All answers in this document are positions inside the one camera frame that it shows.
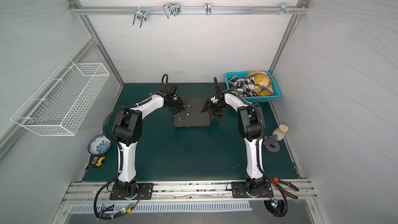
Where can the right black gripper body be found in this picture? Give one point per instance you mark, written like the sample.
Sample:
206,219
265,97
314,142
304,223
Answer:
212,107

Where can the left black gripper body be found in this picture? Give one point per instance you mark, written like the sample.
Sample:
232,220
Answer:
175,105

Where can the dark grey striped shirt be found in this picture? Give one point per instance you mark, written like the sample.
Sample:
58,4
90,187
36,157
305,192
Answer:
192,115

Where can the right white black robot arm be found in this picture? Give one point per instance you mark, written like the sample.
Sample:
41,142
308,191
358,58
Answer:
251,128

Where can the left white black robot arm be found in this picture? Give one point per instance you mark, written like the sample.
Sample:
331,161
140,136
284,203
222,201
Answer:
124,127

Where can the black white plaid shirt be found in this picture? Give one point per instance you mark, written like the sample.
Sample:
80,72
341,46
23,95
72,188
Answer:
244,87

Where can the yellow plaid shirt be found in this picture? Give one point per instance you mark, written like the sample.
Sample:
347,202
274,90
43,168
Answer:
262,83

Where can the grey plastic part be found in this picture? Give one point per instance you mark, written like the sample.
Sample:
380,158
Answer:
271,143

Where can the blue white ceramic plate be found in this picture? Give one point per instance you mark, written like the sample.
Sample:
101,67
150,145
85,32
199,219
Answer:
99,145

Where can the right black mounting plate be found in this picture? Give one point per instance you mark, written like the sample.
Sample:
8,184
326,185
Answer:
242,189

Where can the black mounting plate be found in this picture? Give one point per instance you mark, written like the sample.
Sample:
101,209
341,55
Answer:
143,191
242,189

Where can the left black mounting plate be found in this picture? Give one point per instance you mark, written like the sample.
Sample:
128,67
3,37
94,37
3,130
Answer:
143,191

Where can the metal u-bolt clamp left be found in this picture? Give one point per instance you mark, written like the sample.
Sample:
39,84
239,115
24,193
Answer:
140,17

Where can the metal u-bolt clamp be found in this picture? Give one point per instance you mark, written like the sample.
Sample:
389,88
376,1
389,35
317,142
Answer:
171,9
140,17

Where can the metal u-bolt clamp middle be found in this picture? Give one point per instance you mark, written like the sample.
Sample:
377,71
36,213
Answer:
171,9

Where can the yellow black tape measure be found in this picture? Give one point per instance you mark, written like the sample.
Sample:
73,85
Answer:
96,161

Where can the small metal hook clamp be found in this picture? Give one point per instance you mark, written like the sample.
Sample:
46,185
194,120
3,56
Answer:
208,9

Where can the white ventilation grille strip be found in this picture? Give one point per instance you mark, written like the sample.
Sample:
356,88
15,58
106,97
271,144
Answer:
167,207

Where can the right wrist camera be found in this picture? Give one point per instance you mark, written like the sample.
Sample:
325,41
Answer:
219,87

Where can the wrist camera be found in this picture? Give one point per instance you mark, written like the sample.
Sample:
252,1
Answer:
219,87
169,89

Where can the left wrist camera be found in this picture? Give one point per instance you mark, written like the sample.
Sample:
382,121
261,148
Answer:
169,89

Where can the white wire wall basket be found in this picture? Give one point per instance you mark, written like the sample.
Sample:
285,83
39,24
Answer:
59,106

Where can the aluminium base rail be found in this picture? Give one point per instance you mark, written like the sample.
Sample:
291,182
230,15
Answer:
168,191

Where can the metal bracket clamp right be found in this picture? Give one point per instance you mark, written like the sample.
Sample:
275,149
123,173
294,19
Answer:
283,10

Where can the aluminium crossbar rail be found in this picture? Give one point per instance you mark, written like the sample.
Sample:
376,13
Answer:
185,10

